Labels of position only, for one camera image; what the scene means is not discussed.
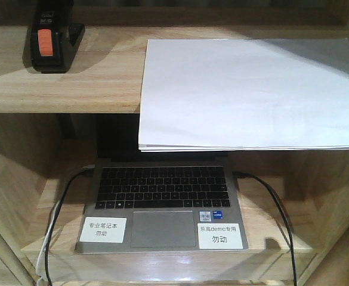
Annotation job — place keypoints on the white left laptop label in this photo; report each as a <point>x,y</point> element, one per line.
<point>103,230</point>

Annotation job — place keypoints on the black stapler orange button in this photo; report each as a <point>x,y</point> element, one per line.
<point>54,39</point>

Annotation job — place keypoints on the silver laptop black keyboard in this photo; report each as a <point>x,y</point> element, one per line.
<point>163,195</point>

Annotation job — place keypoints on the white right laptop label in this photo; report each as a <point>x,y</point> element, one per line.
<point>219,236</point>

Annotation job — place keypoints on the wooden shelf unit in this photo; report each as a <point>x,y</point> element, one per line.
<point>36,159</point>

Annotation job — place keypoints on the white laptop label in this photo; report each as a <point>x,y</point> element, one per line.
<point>219,236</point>
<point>103,230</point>

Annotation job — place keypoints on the white paper sheets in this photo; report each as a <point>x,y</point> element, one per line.
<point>245,94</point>

